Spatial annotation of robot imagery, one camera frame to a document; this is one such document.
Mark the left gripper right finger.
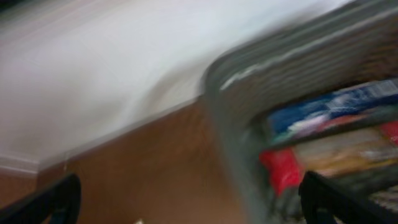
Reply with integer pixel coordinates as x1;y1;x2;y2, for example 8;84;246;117
299;171;397;224

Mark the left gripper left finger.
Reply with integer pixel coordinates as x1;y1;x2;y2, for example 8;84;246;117
1;174;81;224

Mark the orange spaghetti packet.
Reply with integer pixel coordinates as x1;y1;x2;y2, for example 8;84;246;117
259;121;397;195

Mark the blue tissue pack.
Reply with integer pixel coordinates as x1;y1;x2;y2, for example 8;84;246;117
267;78;397;143

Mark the grey plastic shopping basket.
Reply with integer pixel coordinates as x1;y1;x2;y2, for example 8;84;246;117
203;0;397;223

